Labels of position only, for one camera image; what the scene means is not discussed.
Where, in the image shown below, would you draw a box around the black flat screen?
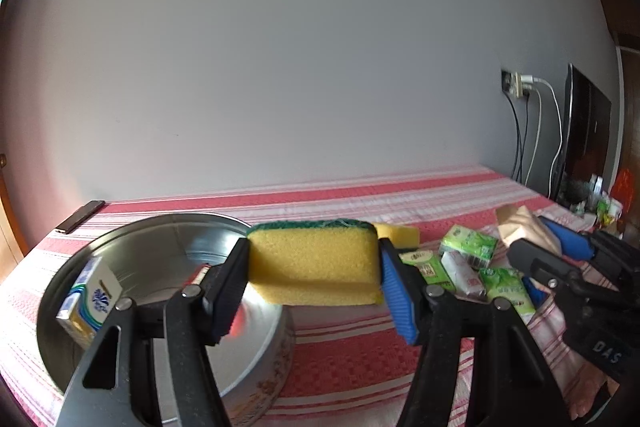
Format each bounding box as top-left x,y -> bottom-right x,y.
557,63 -> 613,208

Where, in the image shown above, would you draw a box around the yellow sponge green scourer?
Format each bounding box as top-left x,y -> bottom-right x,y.
372,223 -> 421,253
246,218 -> 388,308

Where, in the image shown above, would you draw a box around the green yellow small box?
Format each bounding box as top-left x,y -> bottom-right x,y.
398,251 -> 457,295

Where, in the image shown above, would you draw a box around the green tissue pack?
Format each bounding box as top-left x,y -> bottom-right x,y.
479,267 -> 538,323
439,225 -> 499,269

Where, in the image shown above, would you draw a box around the blue white tissue pack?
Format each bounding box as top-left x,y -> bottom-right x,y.
55,256 -> 124,350

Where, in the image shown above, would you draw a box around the wooden window frame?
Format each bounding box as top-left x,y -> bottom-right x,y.
0,152 -> 28,268

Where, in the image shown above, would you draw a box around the dark wall socket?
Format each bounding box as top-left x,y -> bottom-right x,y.
501,68 -> 521,96

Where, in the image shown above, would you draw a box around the brown paper packet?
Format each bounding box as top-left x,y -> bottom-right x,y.
495,203 -> 556,258

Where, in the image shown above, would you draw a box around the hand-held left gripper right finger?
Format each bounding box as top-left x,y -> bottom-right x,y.
377,237 -> 576,427

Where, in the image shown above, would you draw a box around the cluttered small bottles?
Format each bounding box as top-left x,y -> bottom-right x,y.
562,174 -> 626,228

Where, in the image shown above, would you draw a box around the white packet red print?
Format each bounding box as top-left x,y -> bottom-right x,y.
441,251 -> 487,299

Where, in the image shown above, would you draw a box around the black power cable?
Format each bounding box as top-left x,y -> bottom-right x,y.
507,94 -> 523,182
520,97 -> 532,185

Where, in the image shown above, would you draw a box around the person's right hand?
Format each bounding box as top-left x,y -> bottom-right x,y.
570,357 -> 621,423

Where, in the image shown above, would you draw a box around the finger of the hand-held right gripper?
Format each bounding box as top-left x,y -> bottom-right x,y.
506,238 -> 588,308
539,215 -> 601,260

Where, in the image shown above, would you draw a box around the brown wooden cabinet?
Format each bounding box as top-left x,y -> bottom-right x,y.
592,0 -> 640,208

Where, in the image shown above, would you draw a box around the black phone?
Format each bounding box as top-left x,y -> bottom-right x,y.
55,200 -> 107,235

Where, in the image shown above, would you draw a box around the short white cable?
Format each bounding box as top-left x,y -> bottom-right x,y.
526,91 -> 543,188

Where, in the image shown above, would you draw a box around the long white charging cable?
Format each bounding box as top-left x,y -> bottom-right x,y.
532,78 -> 565,200

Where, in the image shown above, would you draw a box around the round metal basin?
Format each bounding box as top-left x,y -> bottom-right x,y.
36,212 -> 298,425

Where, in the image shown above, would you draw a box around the red bag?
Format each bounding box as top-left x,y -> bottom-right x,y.
616,168 -> 638,210

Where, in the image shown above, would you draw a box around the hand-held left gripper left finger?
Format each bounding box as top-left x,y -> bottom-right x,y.
57,237 -> 251,427

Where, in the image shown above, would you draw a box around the red white striped bed sheet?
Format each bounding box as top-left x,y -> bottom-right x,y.
0,164 -> 626,427

